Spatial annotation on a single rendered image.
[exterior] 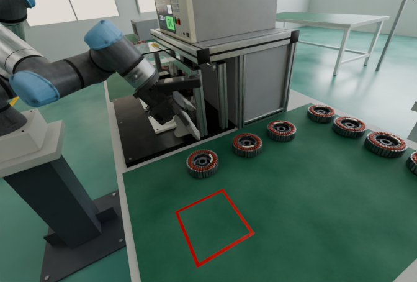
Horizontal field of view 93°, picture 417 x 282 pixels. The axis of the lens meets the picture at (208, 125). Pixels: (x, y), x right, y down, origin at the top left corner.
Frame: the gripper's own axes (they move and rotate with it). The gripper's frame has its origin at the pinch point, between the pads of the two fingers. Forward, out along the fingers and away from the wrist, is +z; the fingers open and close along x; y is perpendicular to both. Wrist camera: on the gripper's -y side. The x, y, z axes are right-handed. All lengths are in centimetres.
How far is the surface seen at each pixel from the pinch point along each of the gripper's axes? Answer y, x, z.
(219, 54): -16.6, -16.8, -8.3
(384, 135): -48, 1, 47
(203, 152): 7.7, -3.5, 12.4
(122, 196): 32.9, 7.8, 1.1
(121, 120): 41, -38, -6
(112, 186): 115, -67, 39
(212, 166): 5.5, 4.1, 13.5
